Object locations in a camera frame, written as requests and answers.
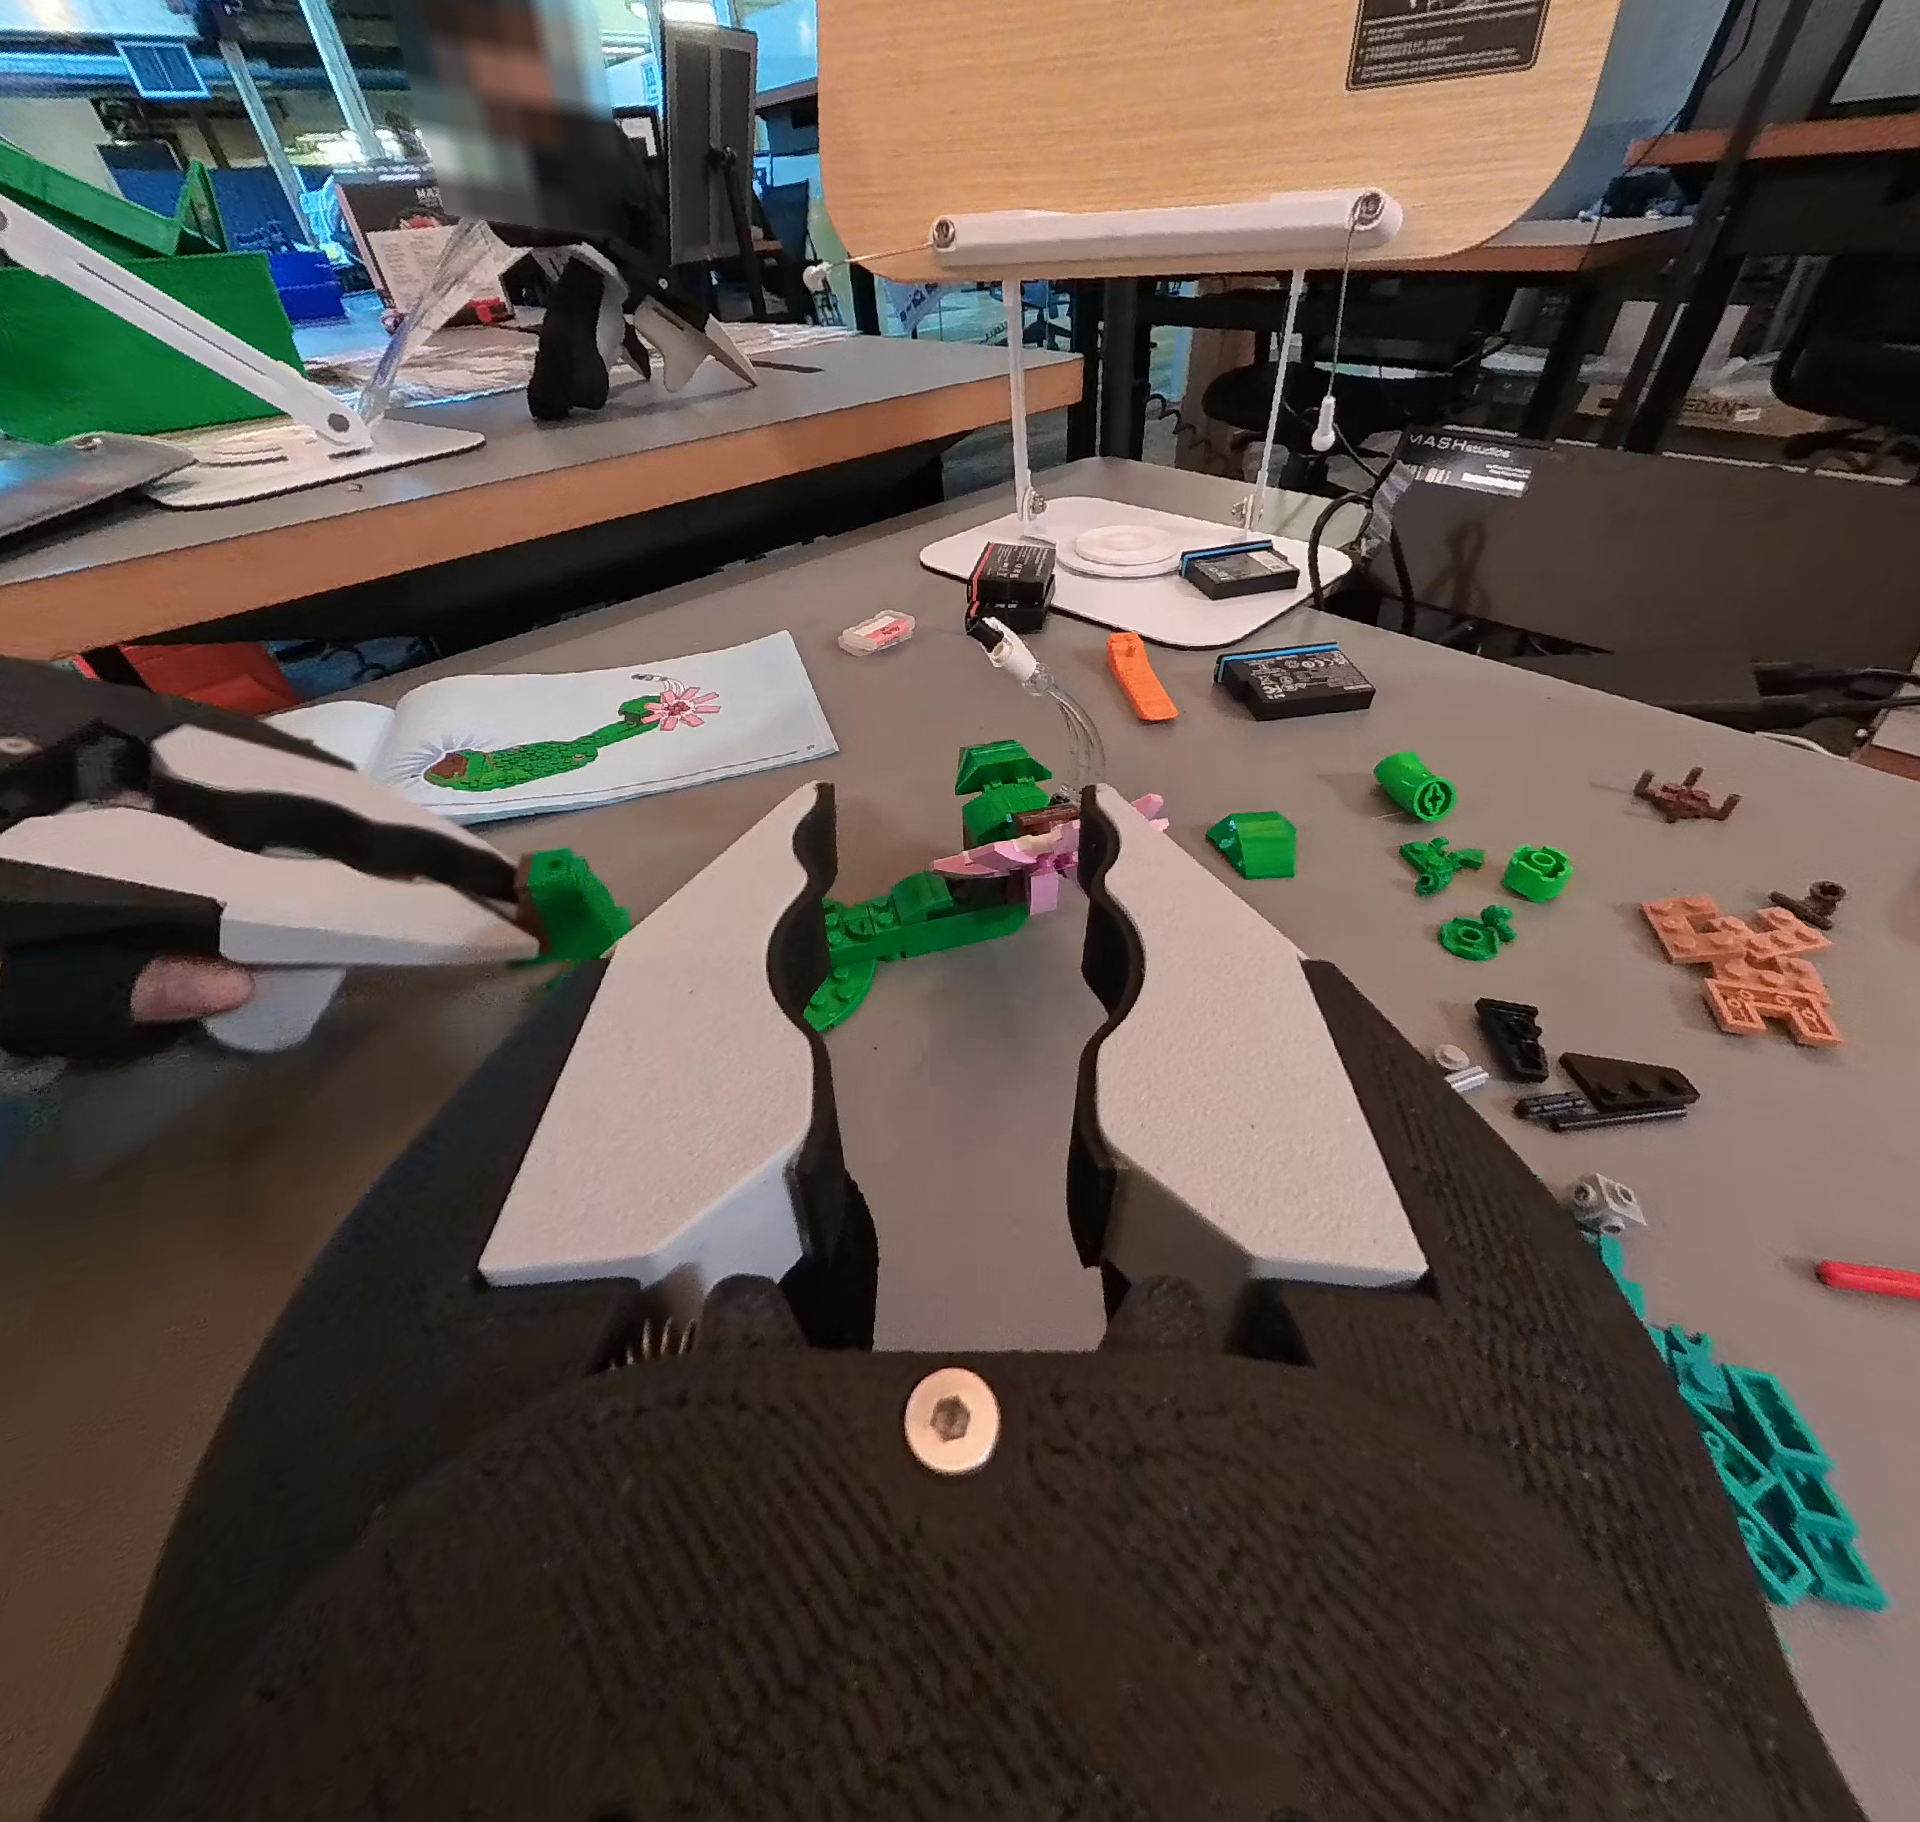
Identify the lego instruction booklet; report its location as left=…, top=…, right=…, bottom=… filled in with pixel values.
left=267, top=628, right=842, bottom=826

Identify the black battery blue stripe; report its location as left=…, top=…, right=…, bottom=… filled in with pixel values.
left=1215, top=641, right=1377, bottom=723
left=1184, top=542, right=1300, bottom=602

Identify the dark grey monitor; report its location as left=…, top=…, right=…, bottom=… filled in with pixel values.
left=659, top=22, right=762, bottom=271

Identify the clear plastic bag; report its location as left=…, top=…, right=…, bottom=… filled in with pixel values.
left=352, top=215, right=514, bottom=424

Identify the white plug usb cable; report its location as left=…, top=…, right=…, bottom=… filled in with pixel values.
left=966, top=618, right=1112, bottom=803

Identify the black and white gripper device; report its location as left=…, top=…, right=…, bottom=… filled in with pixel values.
left=526, top=238, right=762, bottom=424

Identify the black desk panel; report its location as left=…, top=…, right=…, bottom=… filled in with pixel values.
left=1372, top=434, right=1920, bottom=720

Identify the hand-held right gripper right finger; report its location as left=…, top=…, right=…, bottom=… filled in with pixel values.
left=1066, top=783, right=1431, bottom=1287

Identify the pile of tan lego plates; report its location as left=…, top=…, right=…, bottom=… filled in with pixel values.
left=1642, top=889, right=1848, bottom=1051

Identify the green lego slope brick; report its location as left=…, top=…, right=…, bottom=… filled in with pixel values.
left=514, top=847, right=634, bottom=967

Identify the pile of teal lego pieces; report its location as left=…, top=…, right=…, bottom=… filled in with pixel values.
left=1591, top=1229, right=1891, bottom=1615

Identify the person's left hand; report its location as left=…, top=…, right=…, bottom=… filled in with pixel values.
left=126, top=957, right=257, bottom=1027

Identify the black lego plate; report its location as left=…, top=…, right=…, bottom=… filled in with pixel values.
left=1560, top=1052, right=1702, bottom=1110

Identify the black battery red label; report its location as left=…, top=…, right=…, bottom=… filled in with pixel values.
left=966, top=537, right=1059, bottom=635

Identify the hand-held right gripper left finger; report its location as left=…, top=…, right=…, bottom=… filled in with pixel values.
left=479, top=783, right=842, bottom=1287

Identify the green storage bin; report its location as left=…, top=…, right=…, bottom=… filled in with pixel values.
left=0, top=136, right=314, bottom=447

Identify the green lego model pink flower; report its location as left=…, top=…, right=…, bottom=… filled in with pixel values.
left=802, top=737, right=1174, bottom=1039

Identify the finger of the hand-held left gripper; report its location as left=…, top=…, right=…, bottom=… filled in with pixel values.
left=0, top=805, right=547, bottom=970
left=138, top=719, right=529, bottom=912

